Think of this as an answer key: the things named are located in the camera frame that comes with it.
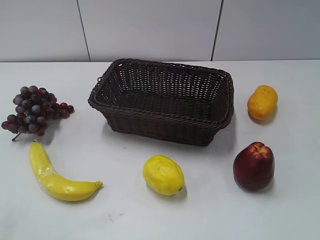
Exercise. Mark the red apple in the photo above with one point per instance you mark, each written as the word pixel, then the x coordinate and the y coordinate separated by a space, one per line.
pixel 254 167

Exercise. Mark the dark brown wicker basket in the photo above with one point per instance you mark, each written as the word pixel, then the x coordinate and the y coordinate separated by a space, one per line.
pixel 173 102

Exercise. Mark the yellow lemon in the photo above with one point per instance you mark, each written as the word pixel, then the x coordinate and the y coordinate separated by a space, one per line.
pixel 163 175

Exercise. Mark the orange mango fruit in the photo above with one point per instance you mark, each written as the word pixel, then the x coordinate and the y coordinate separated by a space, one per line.
pixel 262 103

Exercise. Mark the yellow banana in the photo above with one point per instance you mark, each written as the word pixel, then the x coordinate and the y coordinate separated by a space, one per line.
pixel 55 184

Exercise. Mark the purple grape bunch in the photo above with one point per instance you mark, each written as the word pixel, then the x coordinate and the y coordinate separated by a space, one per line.
pixel 35 107

